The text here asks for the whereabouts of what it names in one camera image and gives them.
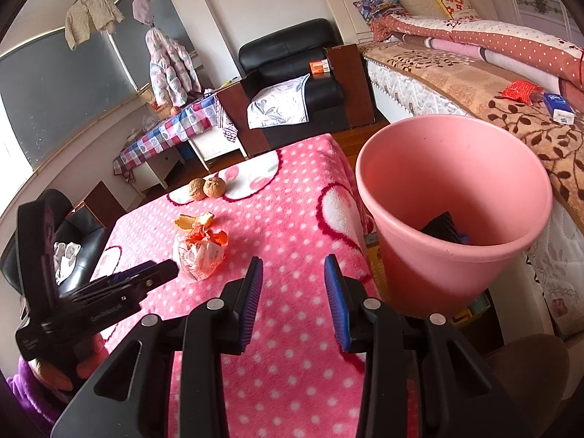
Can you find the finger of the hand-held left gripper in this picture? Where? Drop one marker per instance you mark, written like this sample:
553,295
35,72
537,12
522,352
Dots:
146,276

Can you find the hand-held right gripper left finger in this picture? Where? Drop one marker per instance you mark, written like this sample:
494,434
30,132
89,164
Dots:
253,303

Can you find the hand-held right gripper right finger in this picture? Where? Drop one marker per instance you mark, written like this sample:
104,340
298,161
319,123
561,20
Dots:
335,303

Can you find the plastic bag with orange peel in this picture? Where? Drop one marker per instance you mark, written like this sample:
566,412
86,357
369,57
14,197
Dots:
200,255

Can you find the pink plastic bucket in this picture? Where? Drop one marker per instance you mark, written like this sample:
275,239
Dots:
456,169

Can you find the person's left forearm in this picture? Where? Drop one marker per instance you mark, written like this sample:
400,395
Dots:
27,392

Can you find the person's left hand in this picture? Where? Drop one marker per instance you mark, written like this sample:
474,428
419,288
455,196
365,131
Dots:
93,356

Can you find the white crumpled cloth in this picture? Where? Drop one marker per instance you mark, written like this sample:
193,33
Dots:
66,255

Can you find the black leather chair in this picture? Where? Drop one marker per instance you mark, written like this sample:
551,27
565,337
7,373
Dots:
86,237

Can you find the orange peel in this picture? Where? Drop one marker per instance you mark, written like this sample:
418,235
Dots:
194,221

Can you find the small brown wooden table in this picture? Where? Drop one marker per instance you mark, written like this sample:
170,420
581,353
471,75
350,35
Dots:
102,200

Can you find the pink polka dot blanket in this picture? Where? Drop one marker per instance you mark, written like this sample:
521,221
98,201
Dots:
283,200

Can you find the white table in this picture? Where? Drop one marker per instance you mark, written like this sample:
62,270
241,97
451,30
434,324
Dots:
155,169

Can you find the black ribbed object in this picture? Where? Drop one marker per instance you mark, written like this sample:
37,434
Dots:
438,230

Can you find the checkered cloth side table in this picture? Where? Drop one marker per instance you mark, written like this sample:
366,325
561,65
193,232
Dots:
173,127

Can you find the red apple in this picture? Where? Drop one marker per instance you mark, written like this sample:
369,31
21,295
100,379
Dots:
174,111

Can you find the white leaf print cloth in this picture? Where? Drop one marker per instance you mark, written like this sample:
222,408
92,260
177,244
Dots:
278,105

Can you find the brown round stool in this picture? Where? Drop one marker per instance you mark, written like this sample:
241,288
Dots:
524,374

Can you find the white printed puffer jacket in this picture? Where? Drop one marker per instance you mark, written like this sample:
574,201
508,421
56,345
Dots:
169,68

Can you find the dark window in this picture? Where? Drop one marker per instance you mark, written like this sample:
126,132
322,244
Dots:
54,86

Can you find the orange box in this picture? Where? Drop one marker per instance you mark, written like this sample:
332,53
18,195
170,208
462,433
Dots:
319,66

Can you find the black leather armchair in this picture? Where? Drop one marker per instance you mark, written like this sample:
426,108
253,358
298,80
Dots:
283,54

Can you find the brown leaf pattern blanket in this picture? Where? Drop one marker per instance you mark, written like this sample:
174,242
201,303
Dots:
538,146

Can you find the cream hanging jacket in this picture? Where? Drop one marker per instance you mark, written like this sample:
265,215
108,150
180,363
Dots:
86,18

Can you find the pink hanging hat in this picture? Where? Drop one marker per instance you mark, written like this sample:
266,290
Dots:
143,7

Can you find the red snack packet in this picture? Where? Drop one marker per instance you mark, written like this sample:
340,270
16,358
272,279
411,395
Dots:
520,91

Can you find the blue tissue pack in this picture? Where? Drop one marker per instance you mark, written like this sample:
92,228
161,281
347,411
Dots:
559,107

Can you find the blue cartoon pillow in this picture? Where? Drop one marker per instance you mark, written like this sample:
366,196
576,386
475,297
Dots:
376,5

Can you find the pink dotted quilt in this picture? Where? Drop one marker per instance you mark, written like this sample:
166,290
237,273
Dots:
502,32

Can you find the yellow floral pillow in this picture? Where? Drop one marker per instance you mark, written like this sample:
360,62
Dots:
458,7

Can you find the white wardrobe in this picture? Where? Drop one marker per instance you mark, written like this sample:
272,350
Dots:
538,4

